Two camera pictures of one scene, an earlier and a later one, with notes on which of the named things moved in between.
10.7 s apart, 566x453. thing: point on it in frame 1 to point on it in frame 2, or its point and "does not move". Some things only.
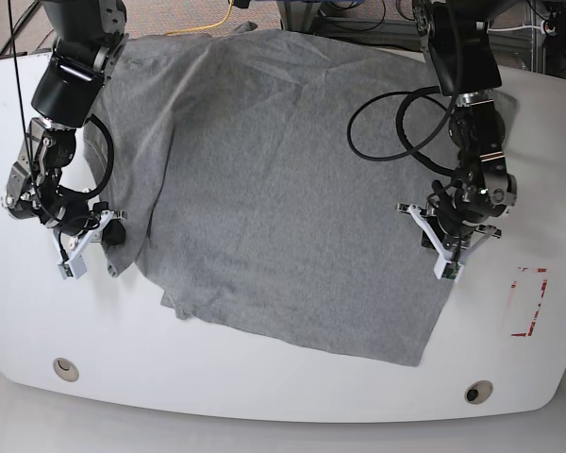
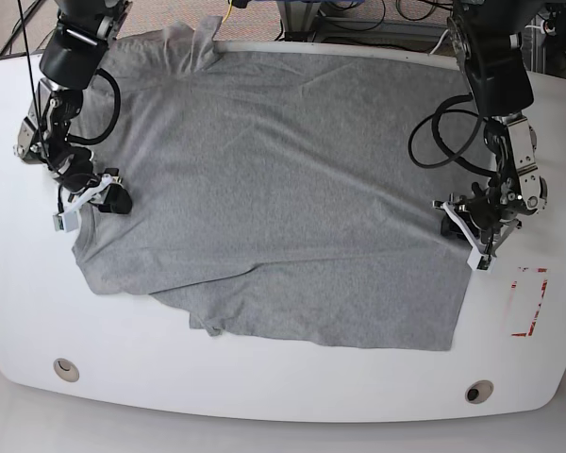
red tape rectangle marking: x=543 y=288 does not move
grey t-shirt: x=271 y=182 does not move
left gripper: x=72 y=244 to x=111 y=176
